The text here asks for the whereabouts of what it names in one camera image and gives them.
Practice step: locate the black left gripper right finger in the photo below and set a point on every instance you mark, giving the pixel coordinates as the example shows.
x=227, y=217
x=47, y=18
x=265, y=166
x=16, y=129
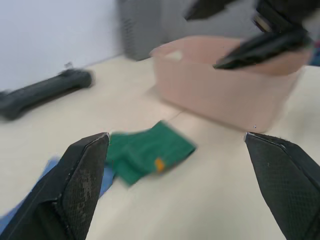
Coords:
x=285, y=180

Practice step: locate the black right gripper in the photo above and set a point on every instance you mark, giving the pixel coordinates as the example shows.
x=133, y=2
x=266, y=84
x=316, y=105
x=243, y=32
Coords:
x=282, y=15

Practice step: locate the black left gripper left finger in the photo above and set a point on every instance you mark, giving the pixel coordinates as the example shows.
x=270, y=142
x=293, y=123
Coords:
x=75, y=190

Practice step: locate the pink plastic container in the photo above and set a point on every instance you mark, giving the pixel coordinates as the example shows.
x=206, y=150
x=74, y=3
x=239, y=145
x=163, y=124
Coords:
x=220, y=95

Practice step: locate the blue sock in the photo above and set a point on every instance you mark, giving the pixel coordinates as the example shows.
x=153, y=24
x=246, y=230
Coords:
x=106, y=178

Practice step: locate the green sock with orange tag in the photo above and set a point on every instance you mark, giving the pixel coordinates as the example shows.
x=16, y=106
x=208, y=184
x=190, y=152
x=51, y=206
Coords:
x=145, y=152

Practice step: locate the grey perforated cabinet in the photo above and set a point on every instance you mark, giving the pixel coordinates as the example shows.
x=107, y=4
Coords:
x=140, y=27

